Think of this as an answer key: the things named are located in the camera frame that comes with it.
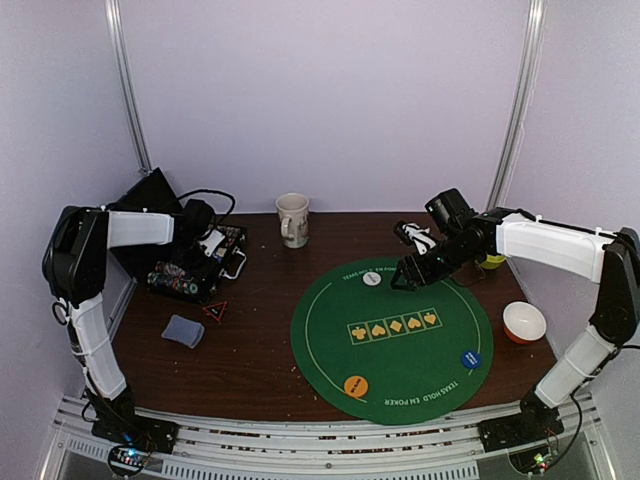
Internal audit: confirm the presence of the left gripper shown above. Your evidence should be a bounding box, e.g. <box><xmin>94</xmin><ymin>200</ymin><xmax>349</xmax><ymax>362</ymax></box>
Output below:
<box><xmin>173</xmin><ymin>240</ymin><xmax>219</xmax><ymax>284</ymax></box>

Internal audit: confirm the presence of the white dealer button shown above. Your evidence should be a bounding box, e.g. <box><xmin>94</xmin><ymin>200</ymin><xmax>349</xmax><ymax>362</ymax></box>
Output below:
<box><xmin>362</xmin><ymin>271</ymin><xmax>382</xmax><ymax>287</ymax></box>

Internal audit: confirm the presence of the blue small blind button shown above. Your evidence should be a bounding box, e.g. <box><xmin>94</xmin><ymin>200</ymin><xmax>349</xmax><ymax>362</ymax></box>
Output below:
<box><xmin>461</xmin><ymin>350</ymin><xmax>482</xmax><ymax>370</ymax></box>

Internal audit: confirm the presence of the orange big blind button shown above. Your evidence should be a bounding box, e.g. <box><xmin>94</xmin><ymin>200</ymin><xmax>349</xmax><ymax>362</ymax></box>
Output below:
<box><xmin>343</xmin><ymin>375</ymin><xmax>369</xmax><ymax>399</ymax></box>

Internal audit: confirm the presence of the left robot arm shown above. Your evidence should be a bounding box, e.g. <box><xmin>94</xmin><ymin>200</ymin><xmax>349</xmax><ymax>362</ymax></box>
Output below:
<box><xmin>42</xmin><ymin>200</ymin><xmax>217</xmax><ymax>400</ymax></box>

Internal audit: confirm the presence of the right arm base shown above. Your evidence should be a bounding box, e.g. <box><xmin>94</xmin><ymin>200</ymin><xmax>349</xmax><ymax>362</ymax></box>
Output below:
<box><xmin>478</xmin><ymin>399</ymin><xmax>564</xmax><ymax>452</ymax></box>

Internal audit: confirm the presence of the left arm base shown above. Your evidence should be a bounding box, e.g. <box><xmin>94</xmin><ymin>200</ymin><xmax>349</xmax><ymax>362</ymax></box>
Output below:
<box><xmin>91</xmin><ymin>411</ymin><xmax>179</xmax><ymax>454</ymax></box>

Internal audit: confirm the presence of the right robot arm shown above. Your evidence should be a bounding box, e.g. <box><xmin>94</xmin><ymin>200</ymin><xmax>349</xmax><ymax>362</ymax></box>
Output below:
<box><xmin>391</xmin><ymin>188</ymin><xmax>639</xmax><ymax>442</ymax></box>

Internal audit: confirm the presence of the black poker chip case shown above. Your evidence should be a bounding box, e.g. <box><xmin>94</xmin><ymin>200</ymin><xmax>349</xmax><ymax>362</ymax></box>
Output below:
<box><xmin>108</xmin><ymin>168</ymin><xmax>247</xmax><ymax>304</ymax></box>

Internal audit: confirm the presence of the round green poker mat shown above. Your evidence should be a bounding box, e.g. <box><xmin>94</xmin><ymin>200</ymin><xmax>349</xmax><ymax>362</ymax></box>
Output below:
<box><xmin>291</xmin><ymin>258</ymin><xmax>494</xmax><ymax>425</ymax></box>

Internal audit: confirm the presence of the yellow-green plastic bowl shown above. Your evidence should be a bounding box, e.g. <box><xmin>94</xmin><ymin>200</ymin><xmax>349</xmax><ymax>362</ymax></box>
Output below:
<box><xmin>479</xmin><ymin>255</ymin><xmax>506</xmax><ymax>270</ymax></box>

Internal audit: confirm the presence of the red black triangle button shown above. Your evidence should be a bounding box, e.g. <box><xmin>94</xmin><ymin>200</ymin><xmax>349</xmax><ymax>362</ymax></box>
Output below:
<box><xmin>202</xmin><ymin>301</ymin><xmax>228</xmax><ymax>323</ymax></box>

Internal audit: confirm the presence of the beige ceramic mug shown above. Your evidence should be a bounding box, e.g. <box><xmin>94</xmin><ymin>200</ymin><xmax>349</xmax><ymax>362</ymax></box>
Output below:
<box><xmin>275</xmin><ymin>193</ymin><xmax>309</xmax><ymax>249</ymax></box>

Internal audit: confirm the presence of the white orange bowl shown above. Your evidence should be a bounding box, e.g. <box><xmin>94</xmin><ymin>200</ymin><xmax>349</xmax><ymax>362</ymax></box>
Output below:
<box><xmin>502</xmin><ymin>301</ymin><xmax>547</xmax><ymax>344</ymax></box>

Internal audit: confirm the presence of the left aluminium frame post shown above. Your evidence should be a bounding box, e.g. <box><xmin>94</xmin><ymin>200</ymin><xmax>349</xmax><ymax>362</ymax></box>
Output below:
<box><xmin>104</xmin><ymin>0</ymin><xmax>152</xmax><ymax>176</ymax></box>

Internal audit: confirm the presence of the aluminium frame post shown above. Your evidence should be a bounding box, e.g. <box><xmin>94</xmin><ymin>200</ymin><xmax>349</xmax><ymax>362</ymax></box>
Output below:
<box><xmin>486</xmin><ymin>0</ymin><xmax>548</xmax><ymax>210</ymax></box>
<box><xmin>104</xmin><ymin>0</ymin><xmax>152</xmax><ymax>176</ymax></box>

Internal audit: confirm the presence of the aluminium front rail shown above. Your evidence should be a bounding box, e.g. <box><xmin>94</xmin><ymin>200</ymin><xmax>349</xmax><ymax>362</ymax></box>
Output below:
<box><xmin>42</xmin><ymin>392</ymin><xmax>614</xmax><ymax>480</ymax></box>

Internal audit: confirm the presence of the right aluminium frame post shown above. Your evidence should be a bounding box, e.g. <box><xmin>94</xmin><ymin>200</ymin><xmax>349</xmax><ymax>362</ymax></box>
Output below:
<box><xmin>486</xmin><ymin>0</ymin><xmax>548</xmax><ymax>210</ymax></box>

